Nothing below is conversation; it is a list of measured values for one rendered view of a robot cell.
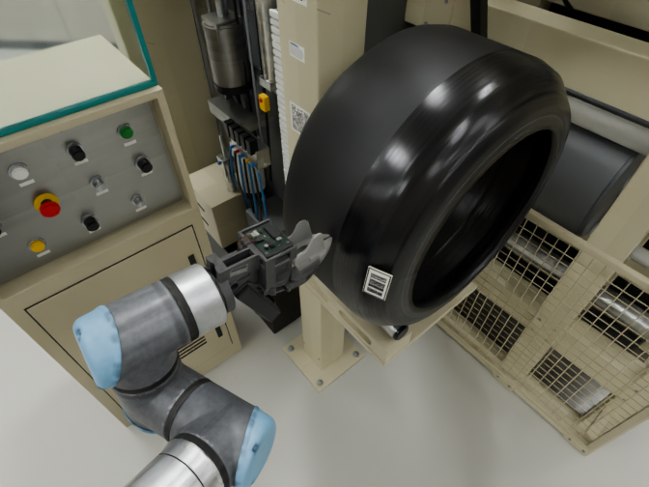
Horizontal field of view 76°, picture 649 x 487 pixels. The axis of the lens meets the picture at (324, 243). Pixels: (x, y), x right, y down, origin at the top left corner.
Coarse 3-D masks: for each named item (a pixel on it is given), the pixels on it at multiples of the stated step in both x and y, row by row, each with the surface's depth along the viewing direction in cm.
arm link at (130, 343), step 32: (160, 288) 51; (96, 320) 47; (128, 320) 48; (160, 320) 49; (192, 320) 51; (96, 352) 45; (128, 352) 47; (160, 352) 50; (96, 384) 49; (128, 384) 50
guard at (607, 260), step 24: (528, 216) 109; (576, 240) 101; (504, 264) 124; (528, 264) 117; (624, 264) 96; (648, 288) 93; (528, 312) 127; (552, 312) 119; (576, 312) 113; (456, 336) 161; (504, 360) 146; (528, 360) 136; (528, 384) 143; (552, 384) 133; (624, 384) 112; (576, 408) 130; (648, 408) 108; (576, 432) 137
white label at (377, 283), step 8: (368, 272) 65; (376, 272) 65; (384, 272) 64; (368, 280) 66; (376, 280) 66; (384, 280) 65; (368, 288) 68; (376, 288) 67; (384, 288) 66; (376, 296) 68; (384, 296) 67
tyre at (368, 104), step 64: (384, 64) 65; (448, 64) 62; (512, 64) 62; (320, 128) 67; (384, 128) 61; (448, 128) 57; (512, 128) 60; (320, 192) 68; (384, 192) 60; (448, 192) 59; (512, 192) 101; (384, 256) 63; (448, 256) 107; (384, 320) 78
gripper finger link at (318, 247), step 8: (312, 240) 62; (320, 240) 63; (328, 240) 68; (312, 248) 63; (320, 248) 65; (328, 248) 67; (296, 256) 62; (304, 256) 63; (312, 256) 64; (320, 256) 65; (296, 264) 62; (304, 264) 63
